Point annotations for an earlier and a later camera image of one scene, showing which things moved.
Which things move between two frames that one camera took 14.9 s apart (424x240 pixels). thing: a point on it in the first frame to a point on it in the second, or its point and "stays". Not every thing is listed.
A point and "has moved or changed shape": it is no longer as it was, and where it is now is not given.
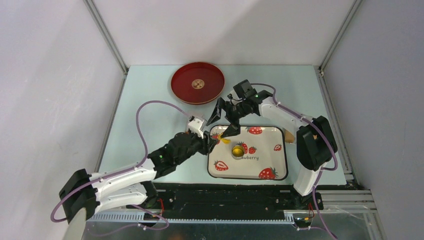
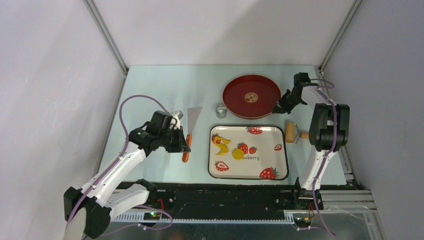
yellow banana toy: (225, 141) has moved or changed shape
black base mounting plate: (229, 200) stays
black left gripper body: (198, 144) to (170, 139)
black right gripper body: (233, 113) to (288, 97)
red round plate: (198, 83) has moved or changed shape
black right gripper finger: (216, 114) to (282, 107)
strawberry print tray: (265, 154) stays
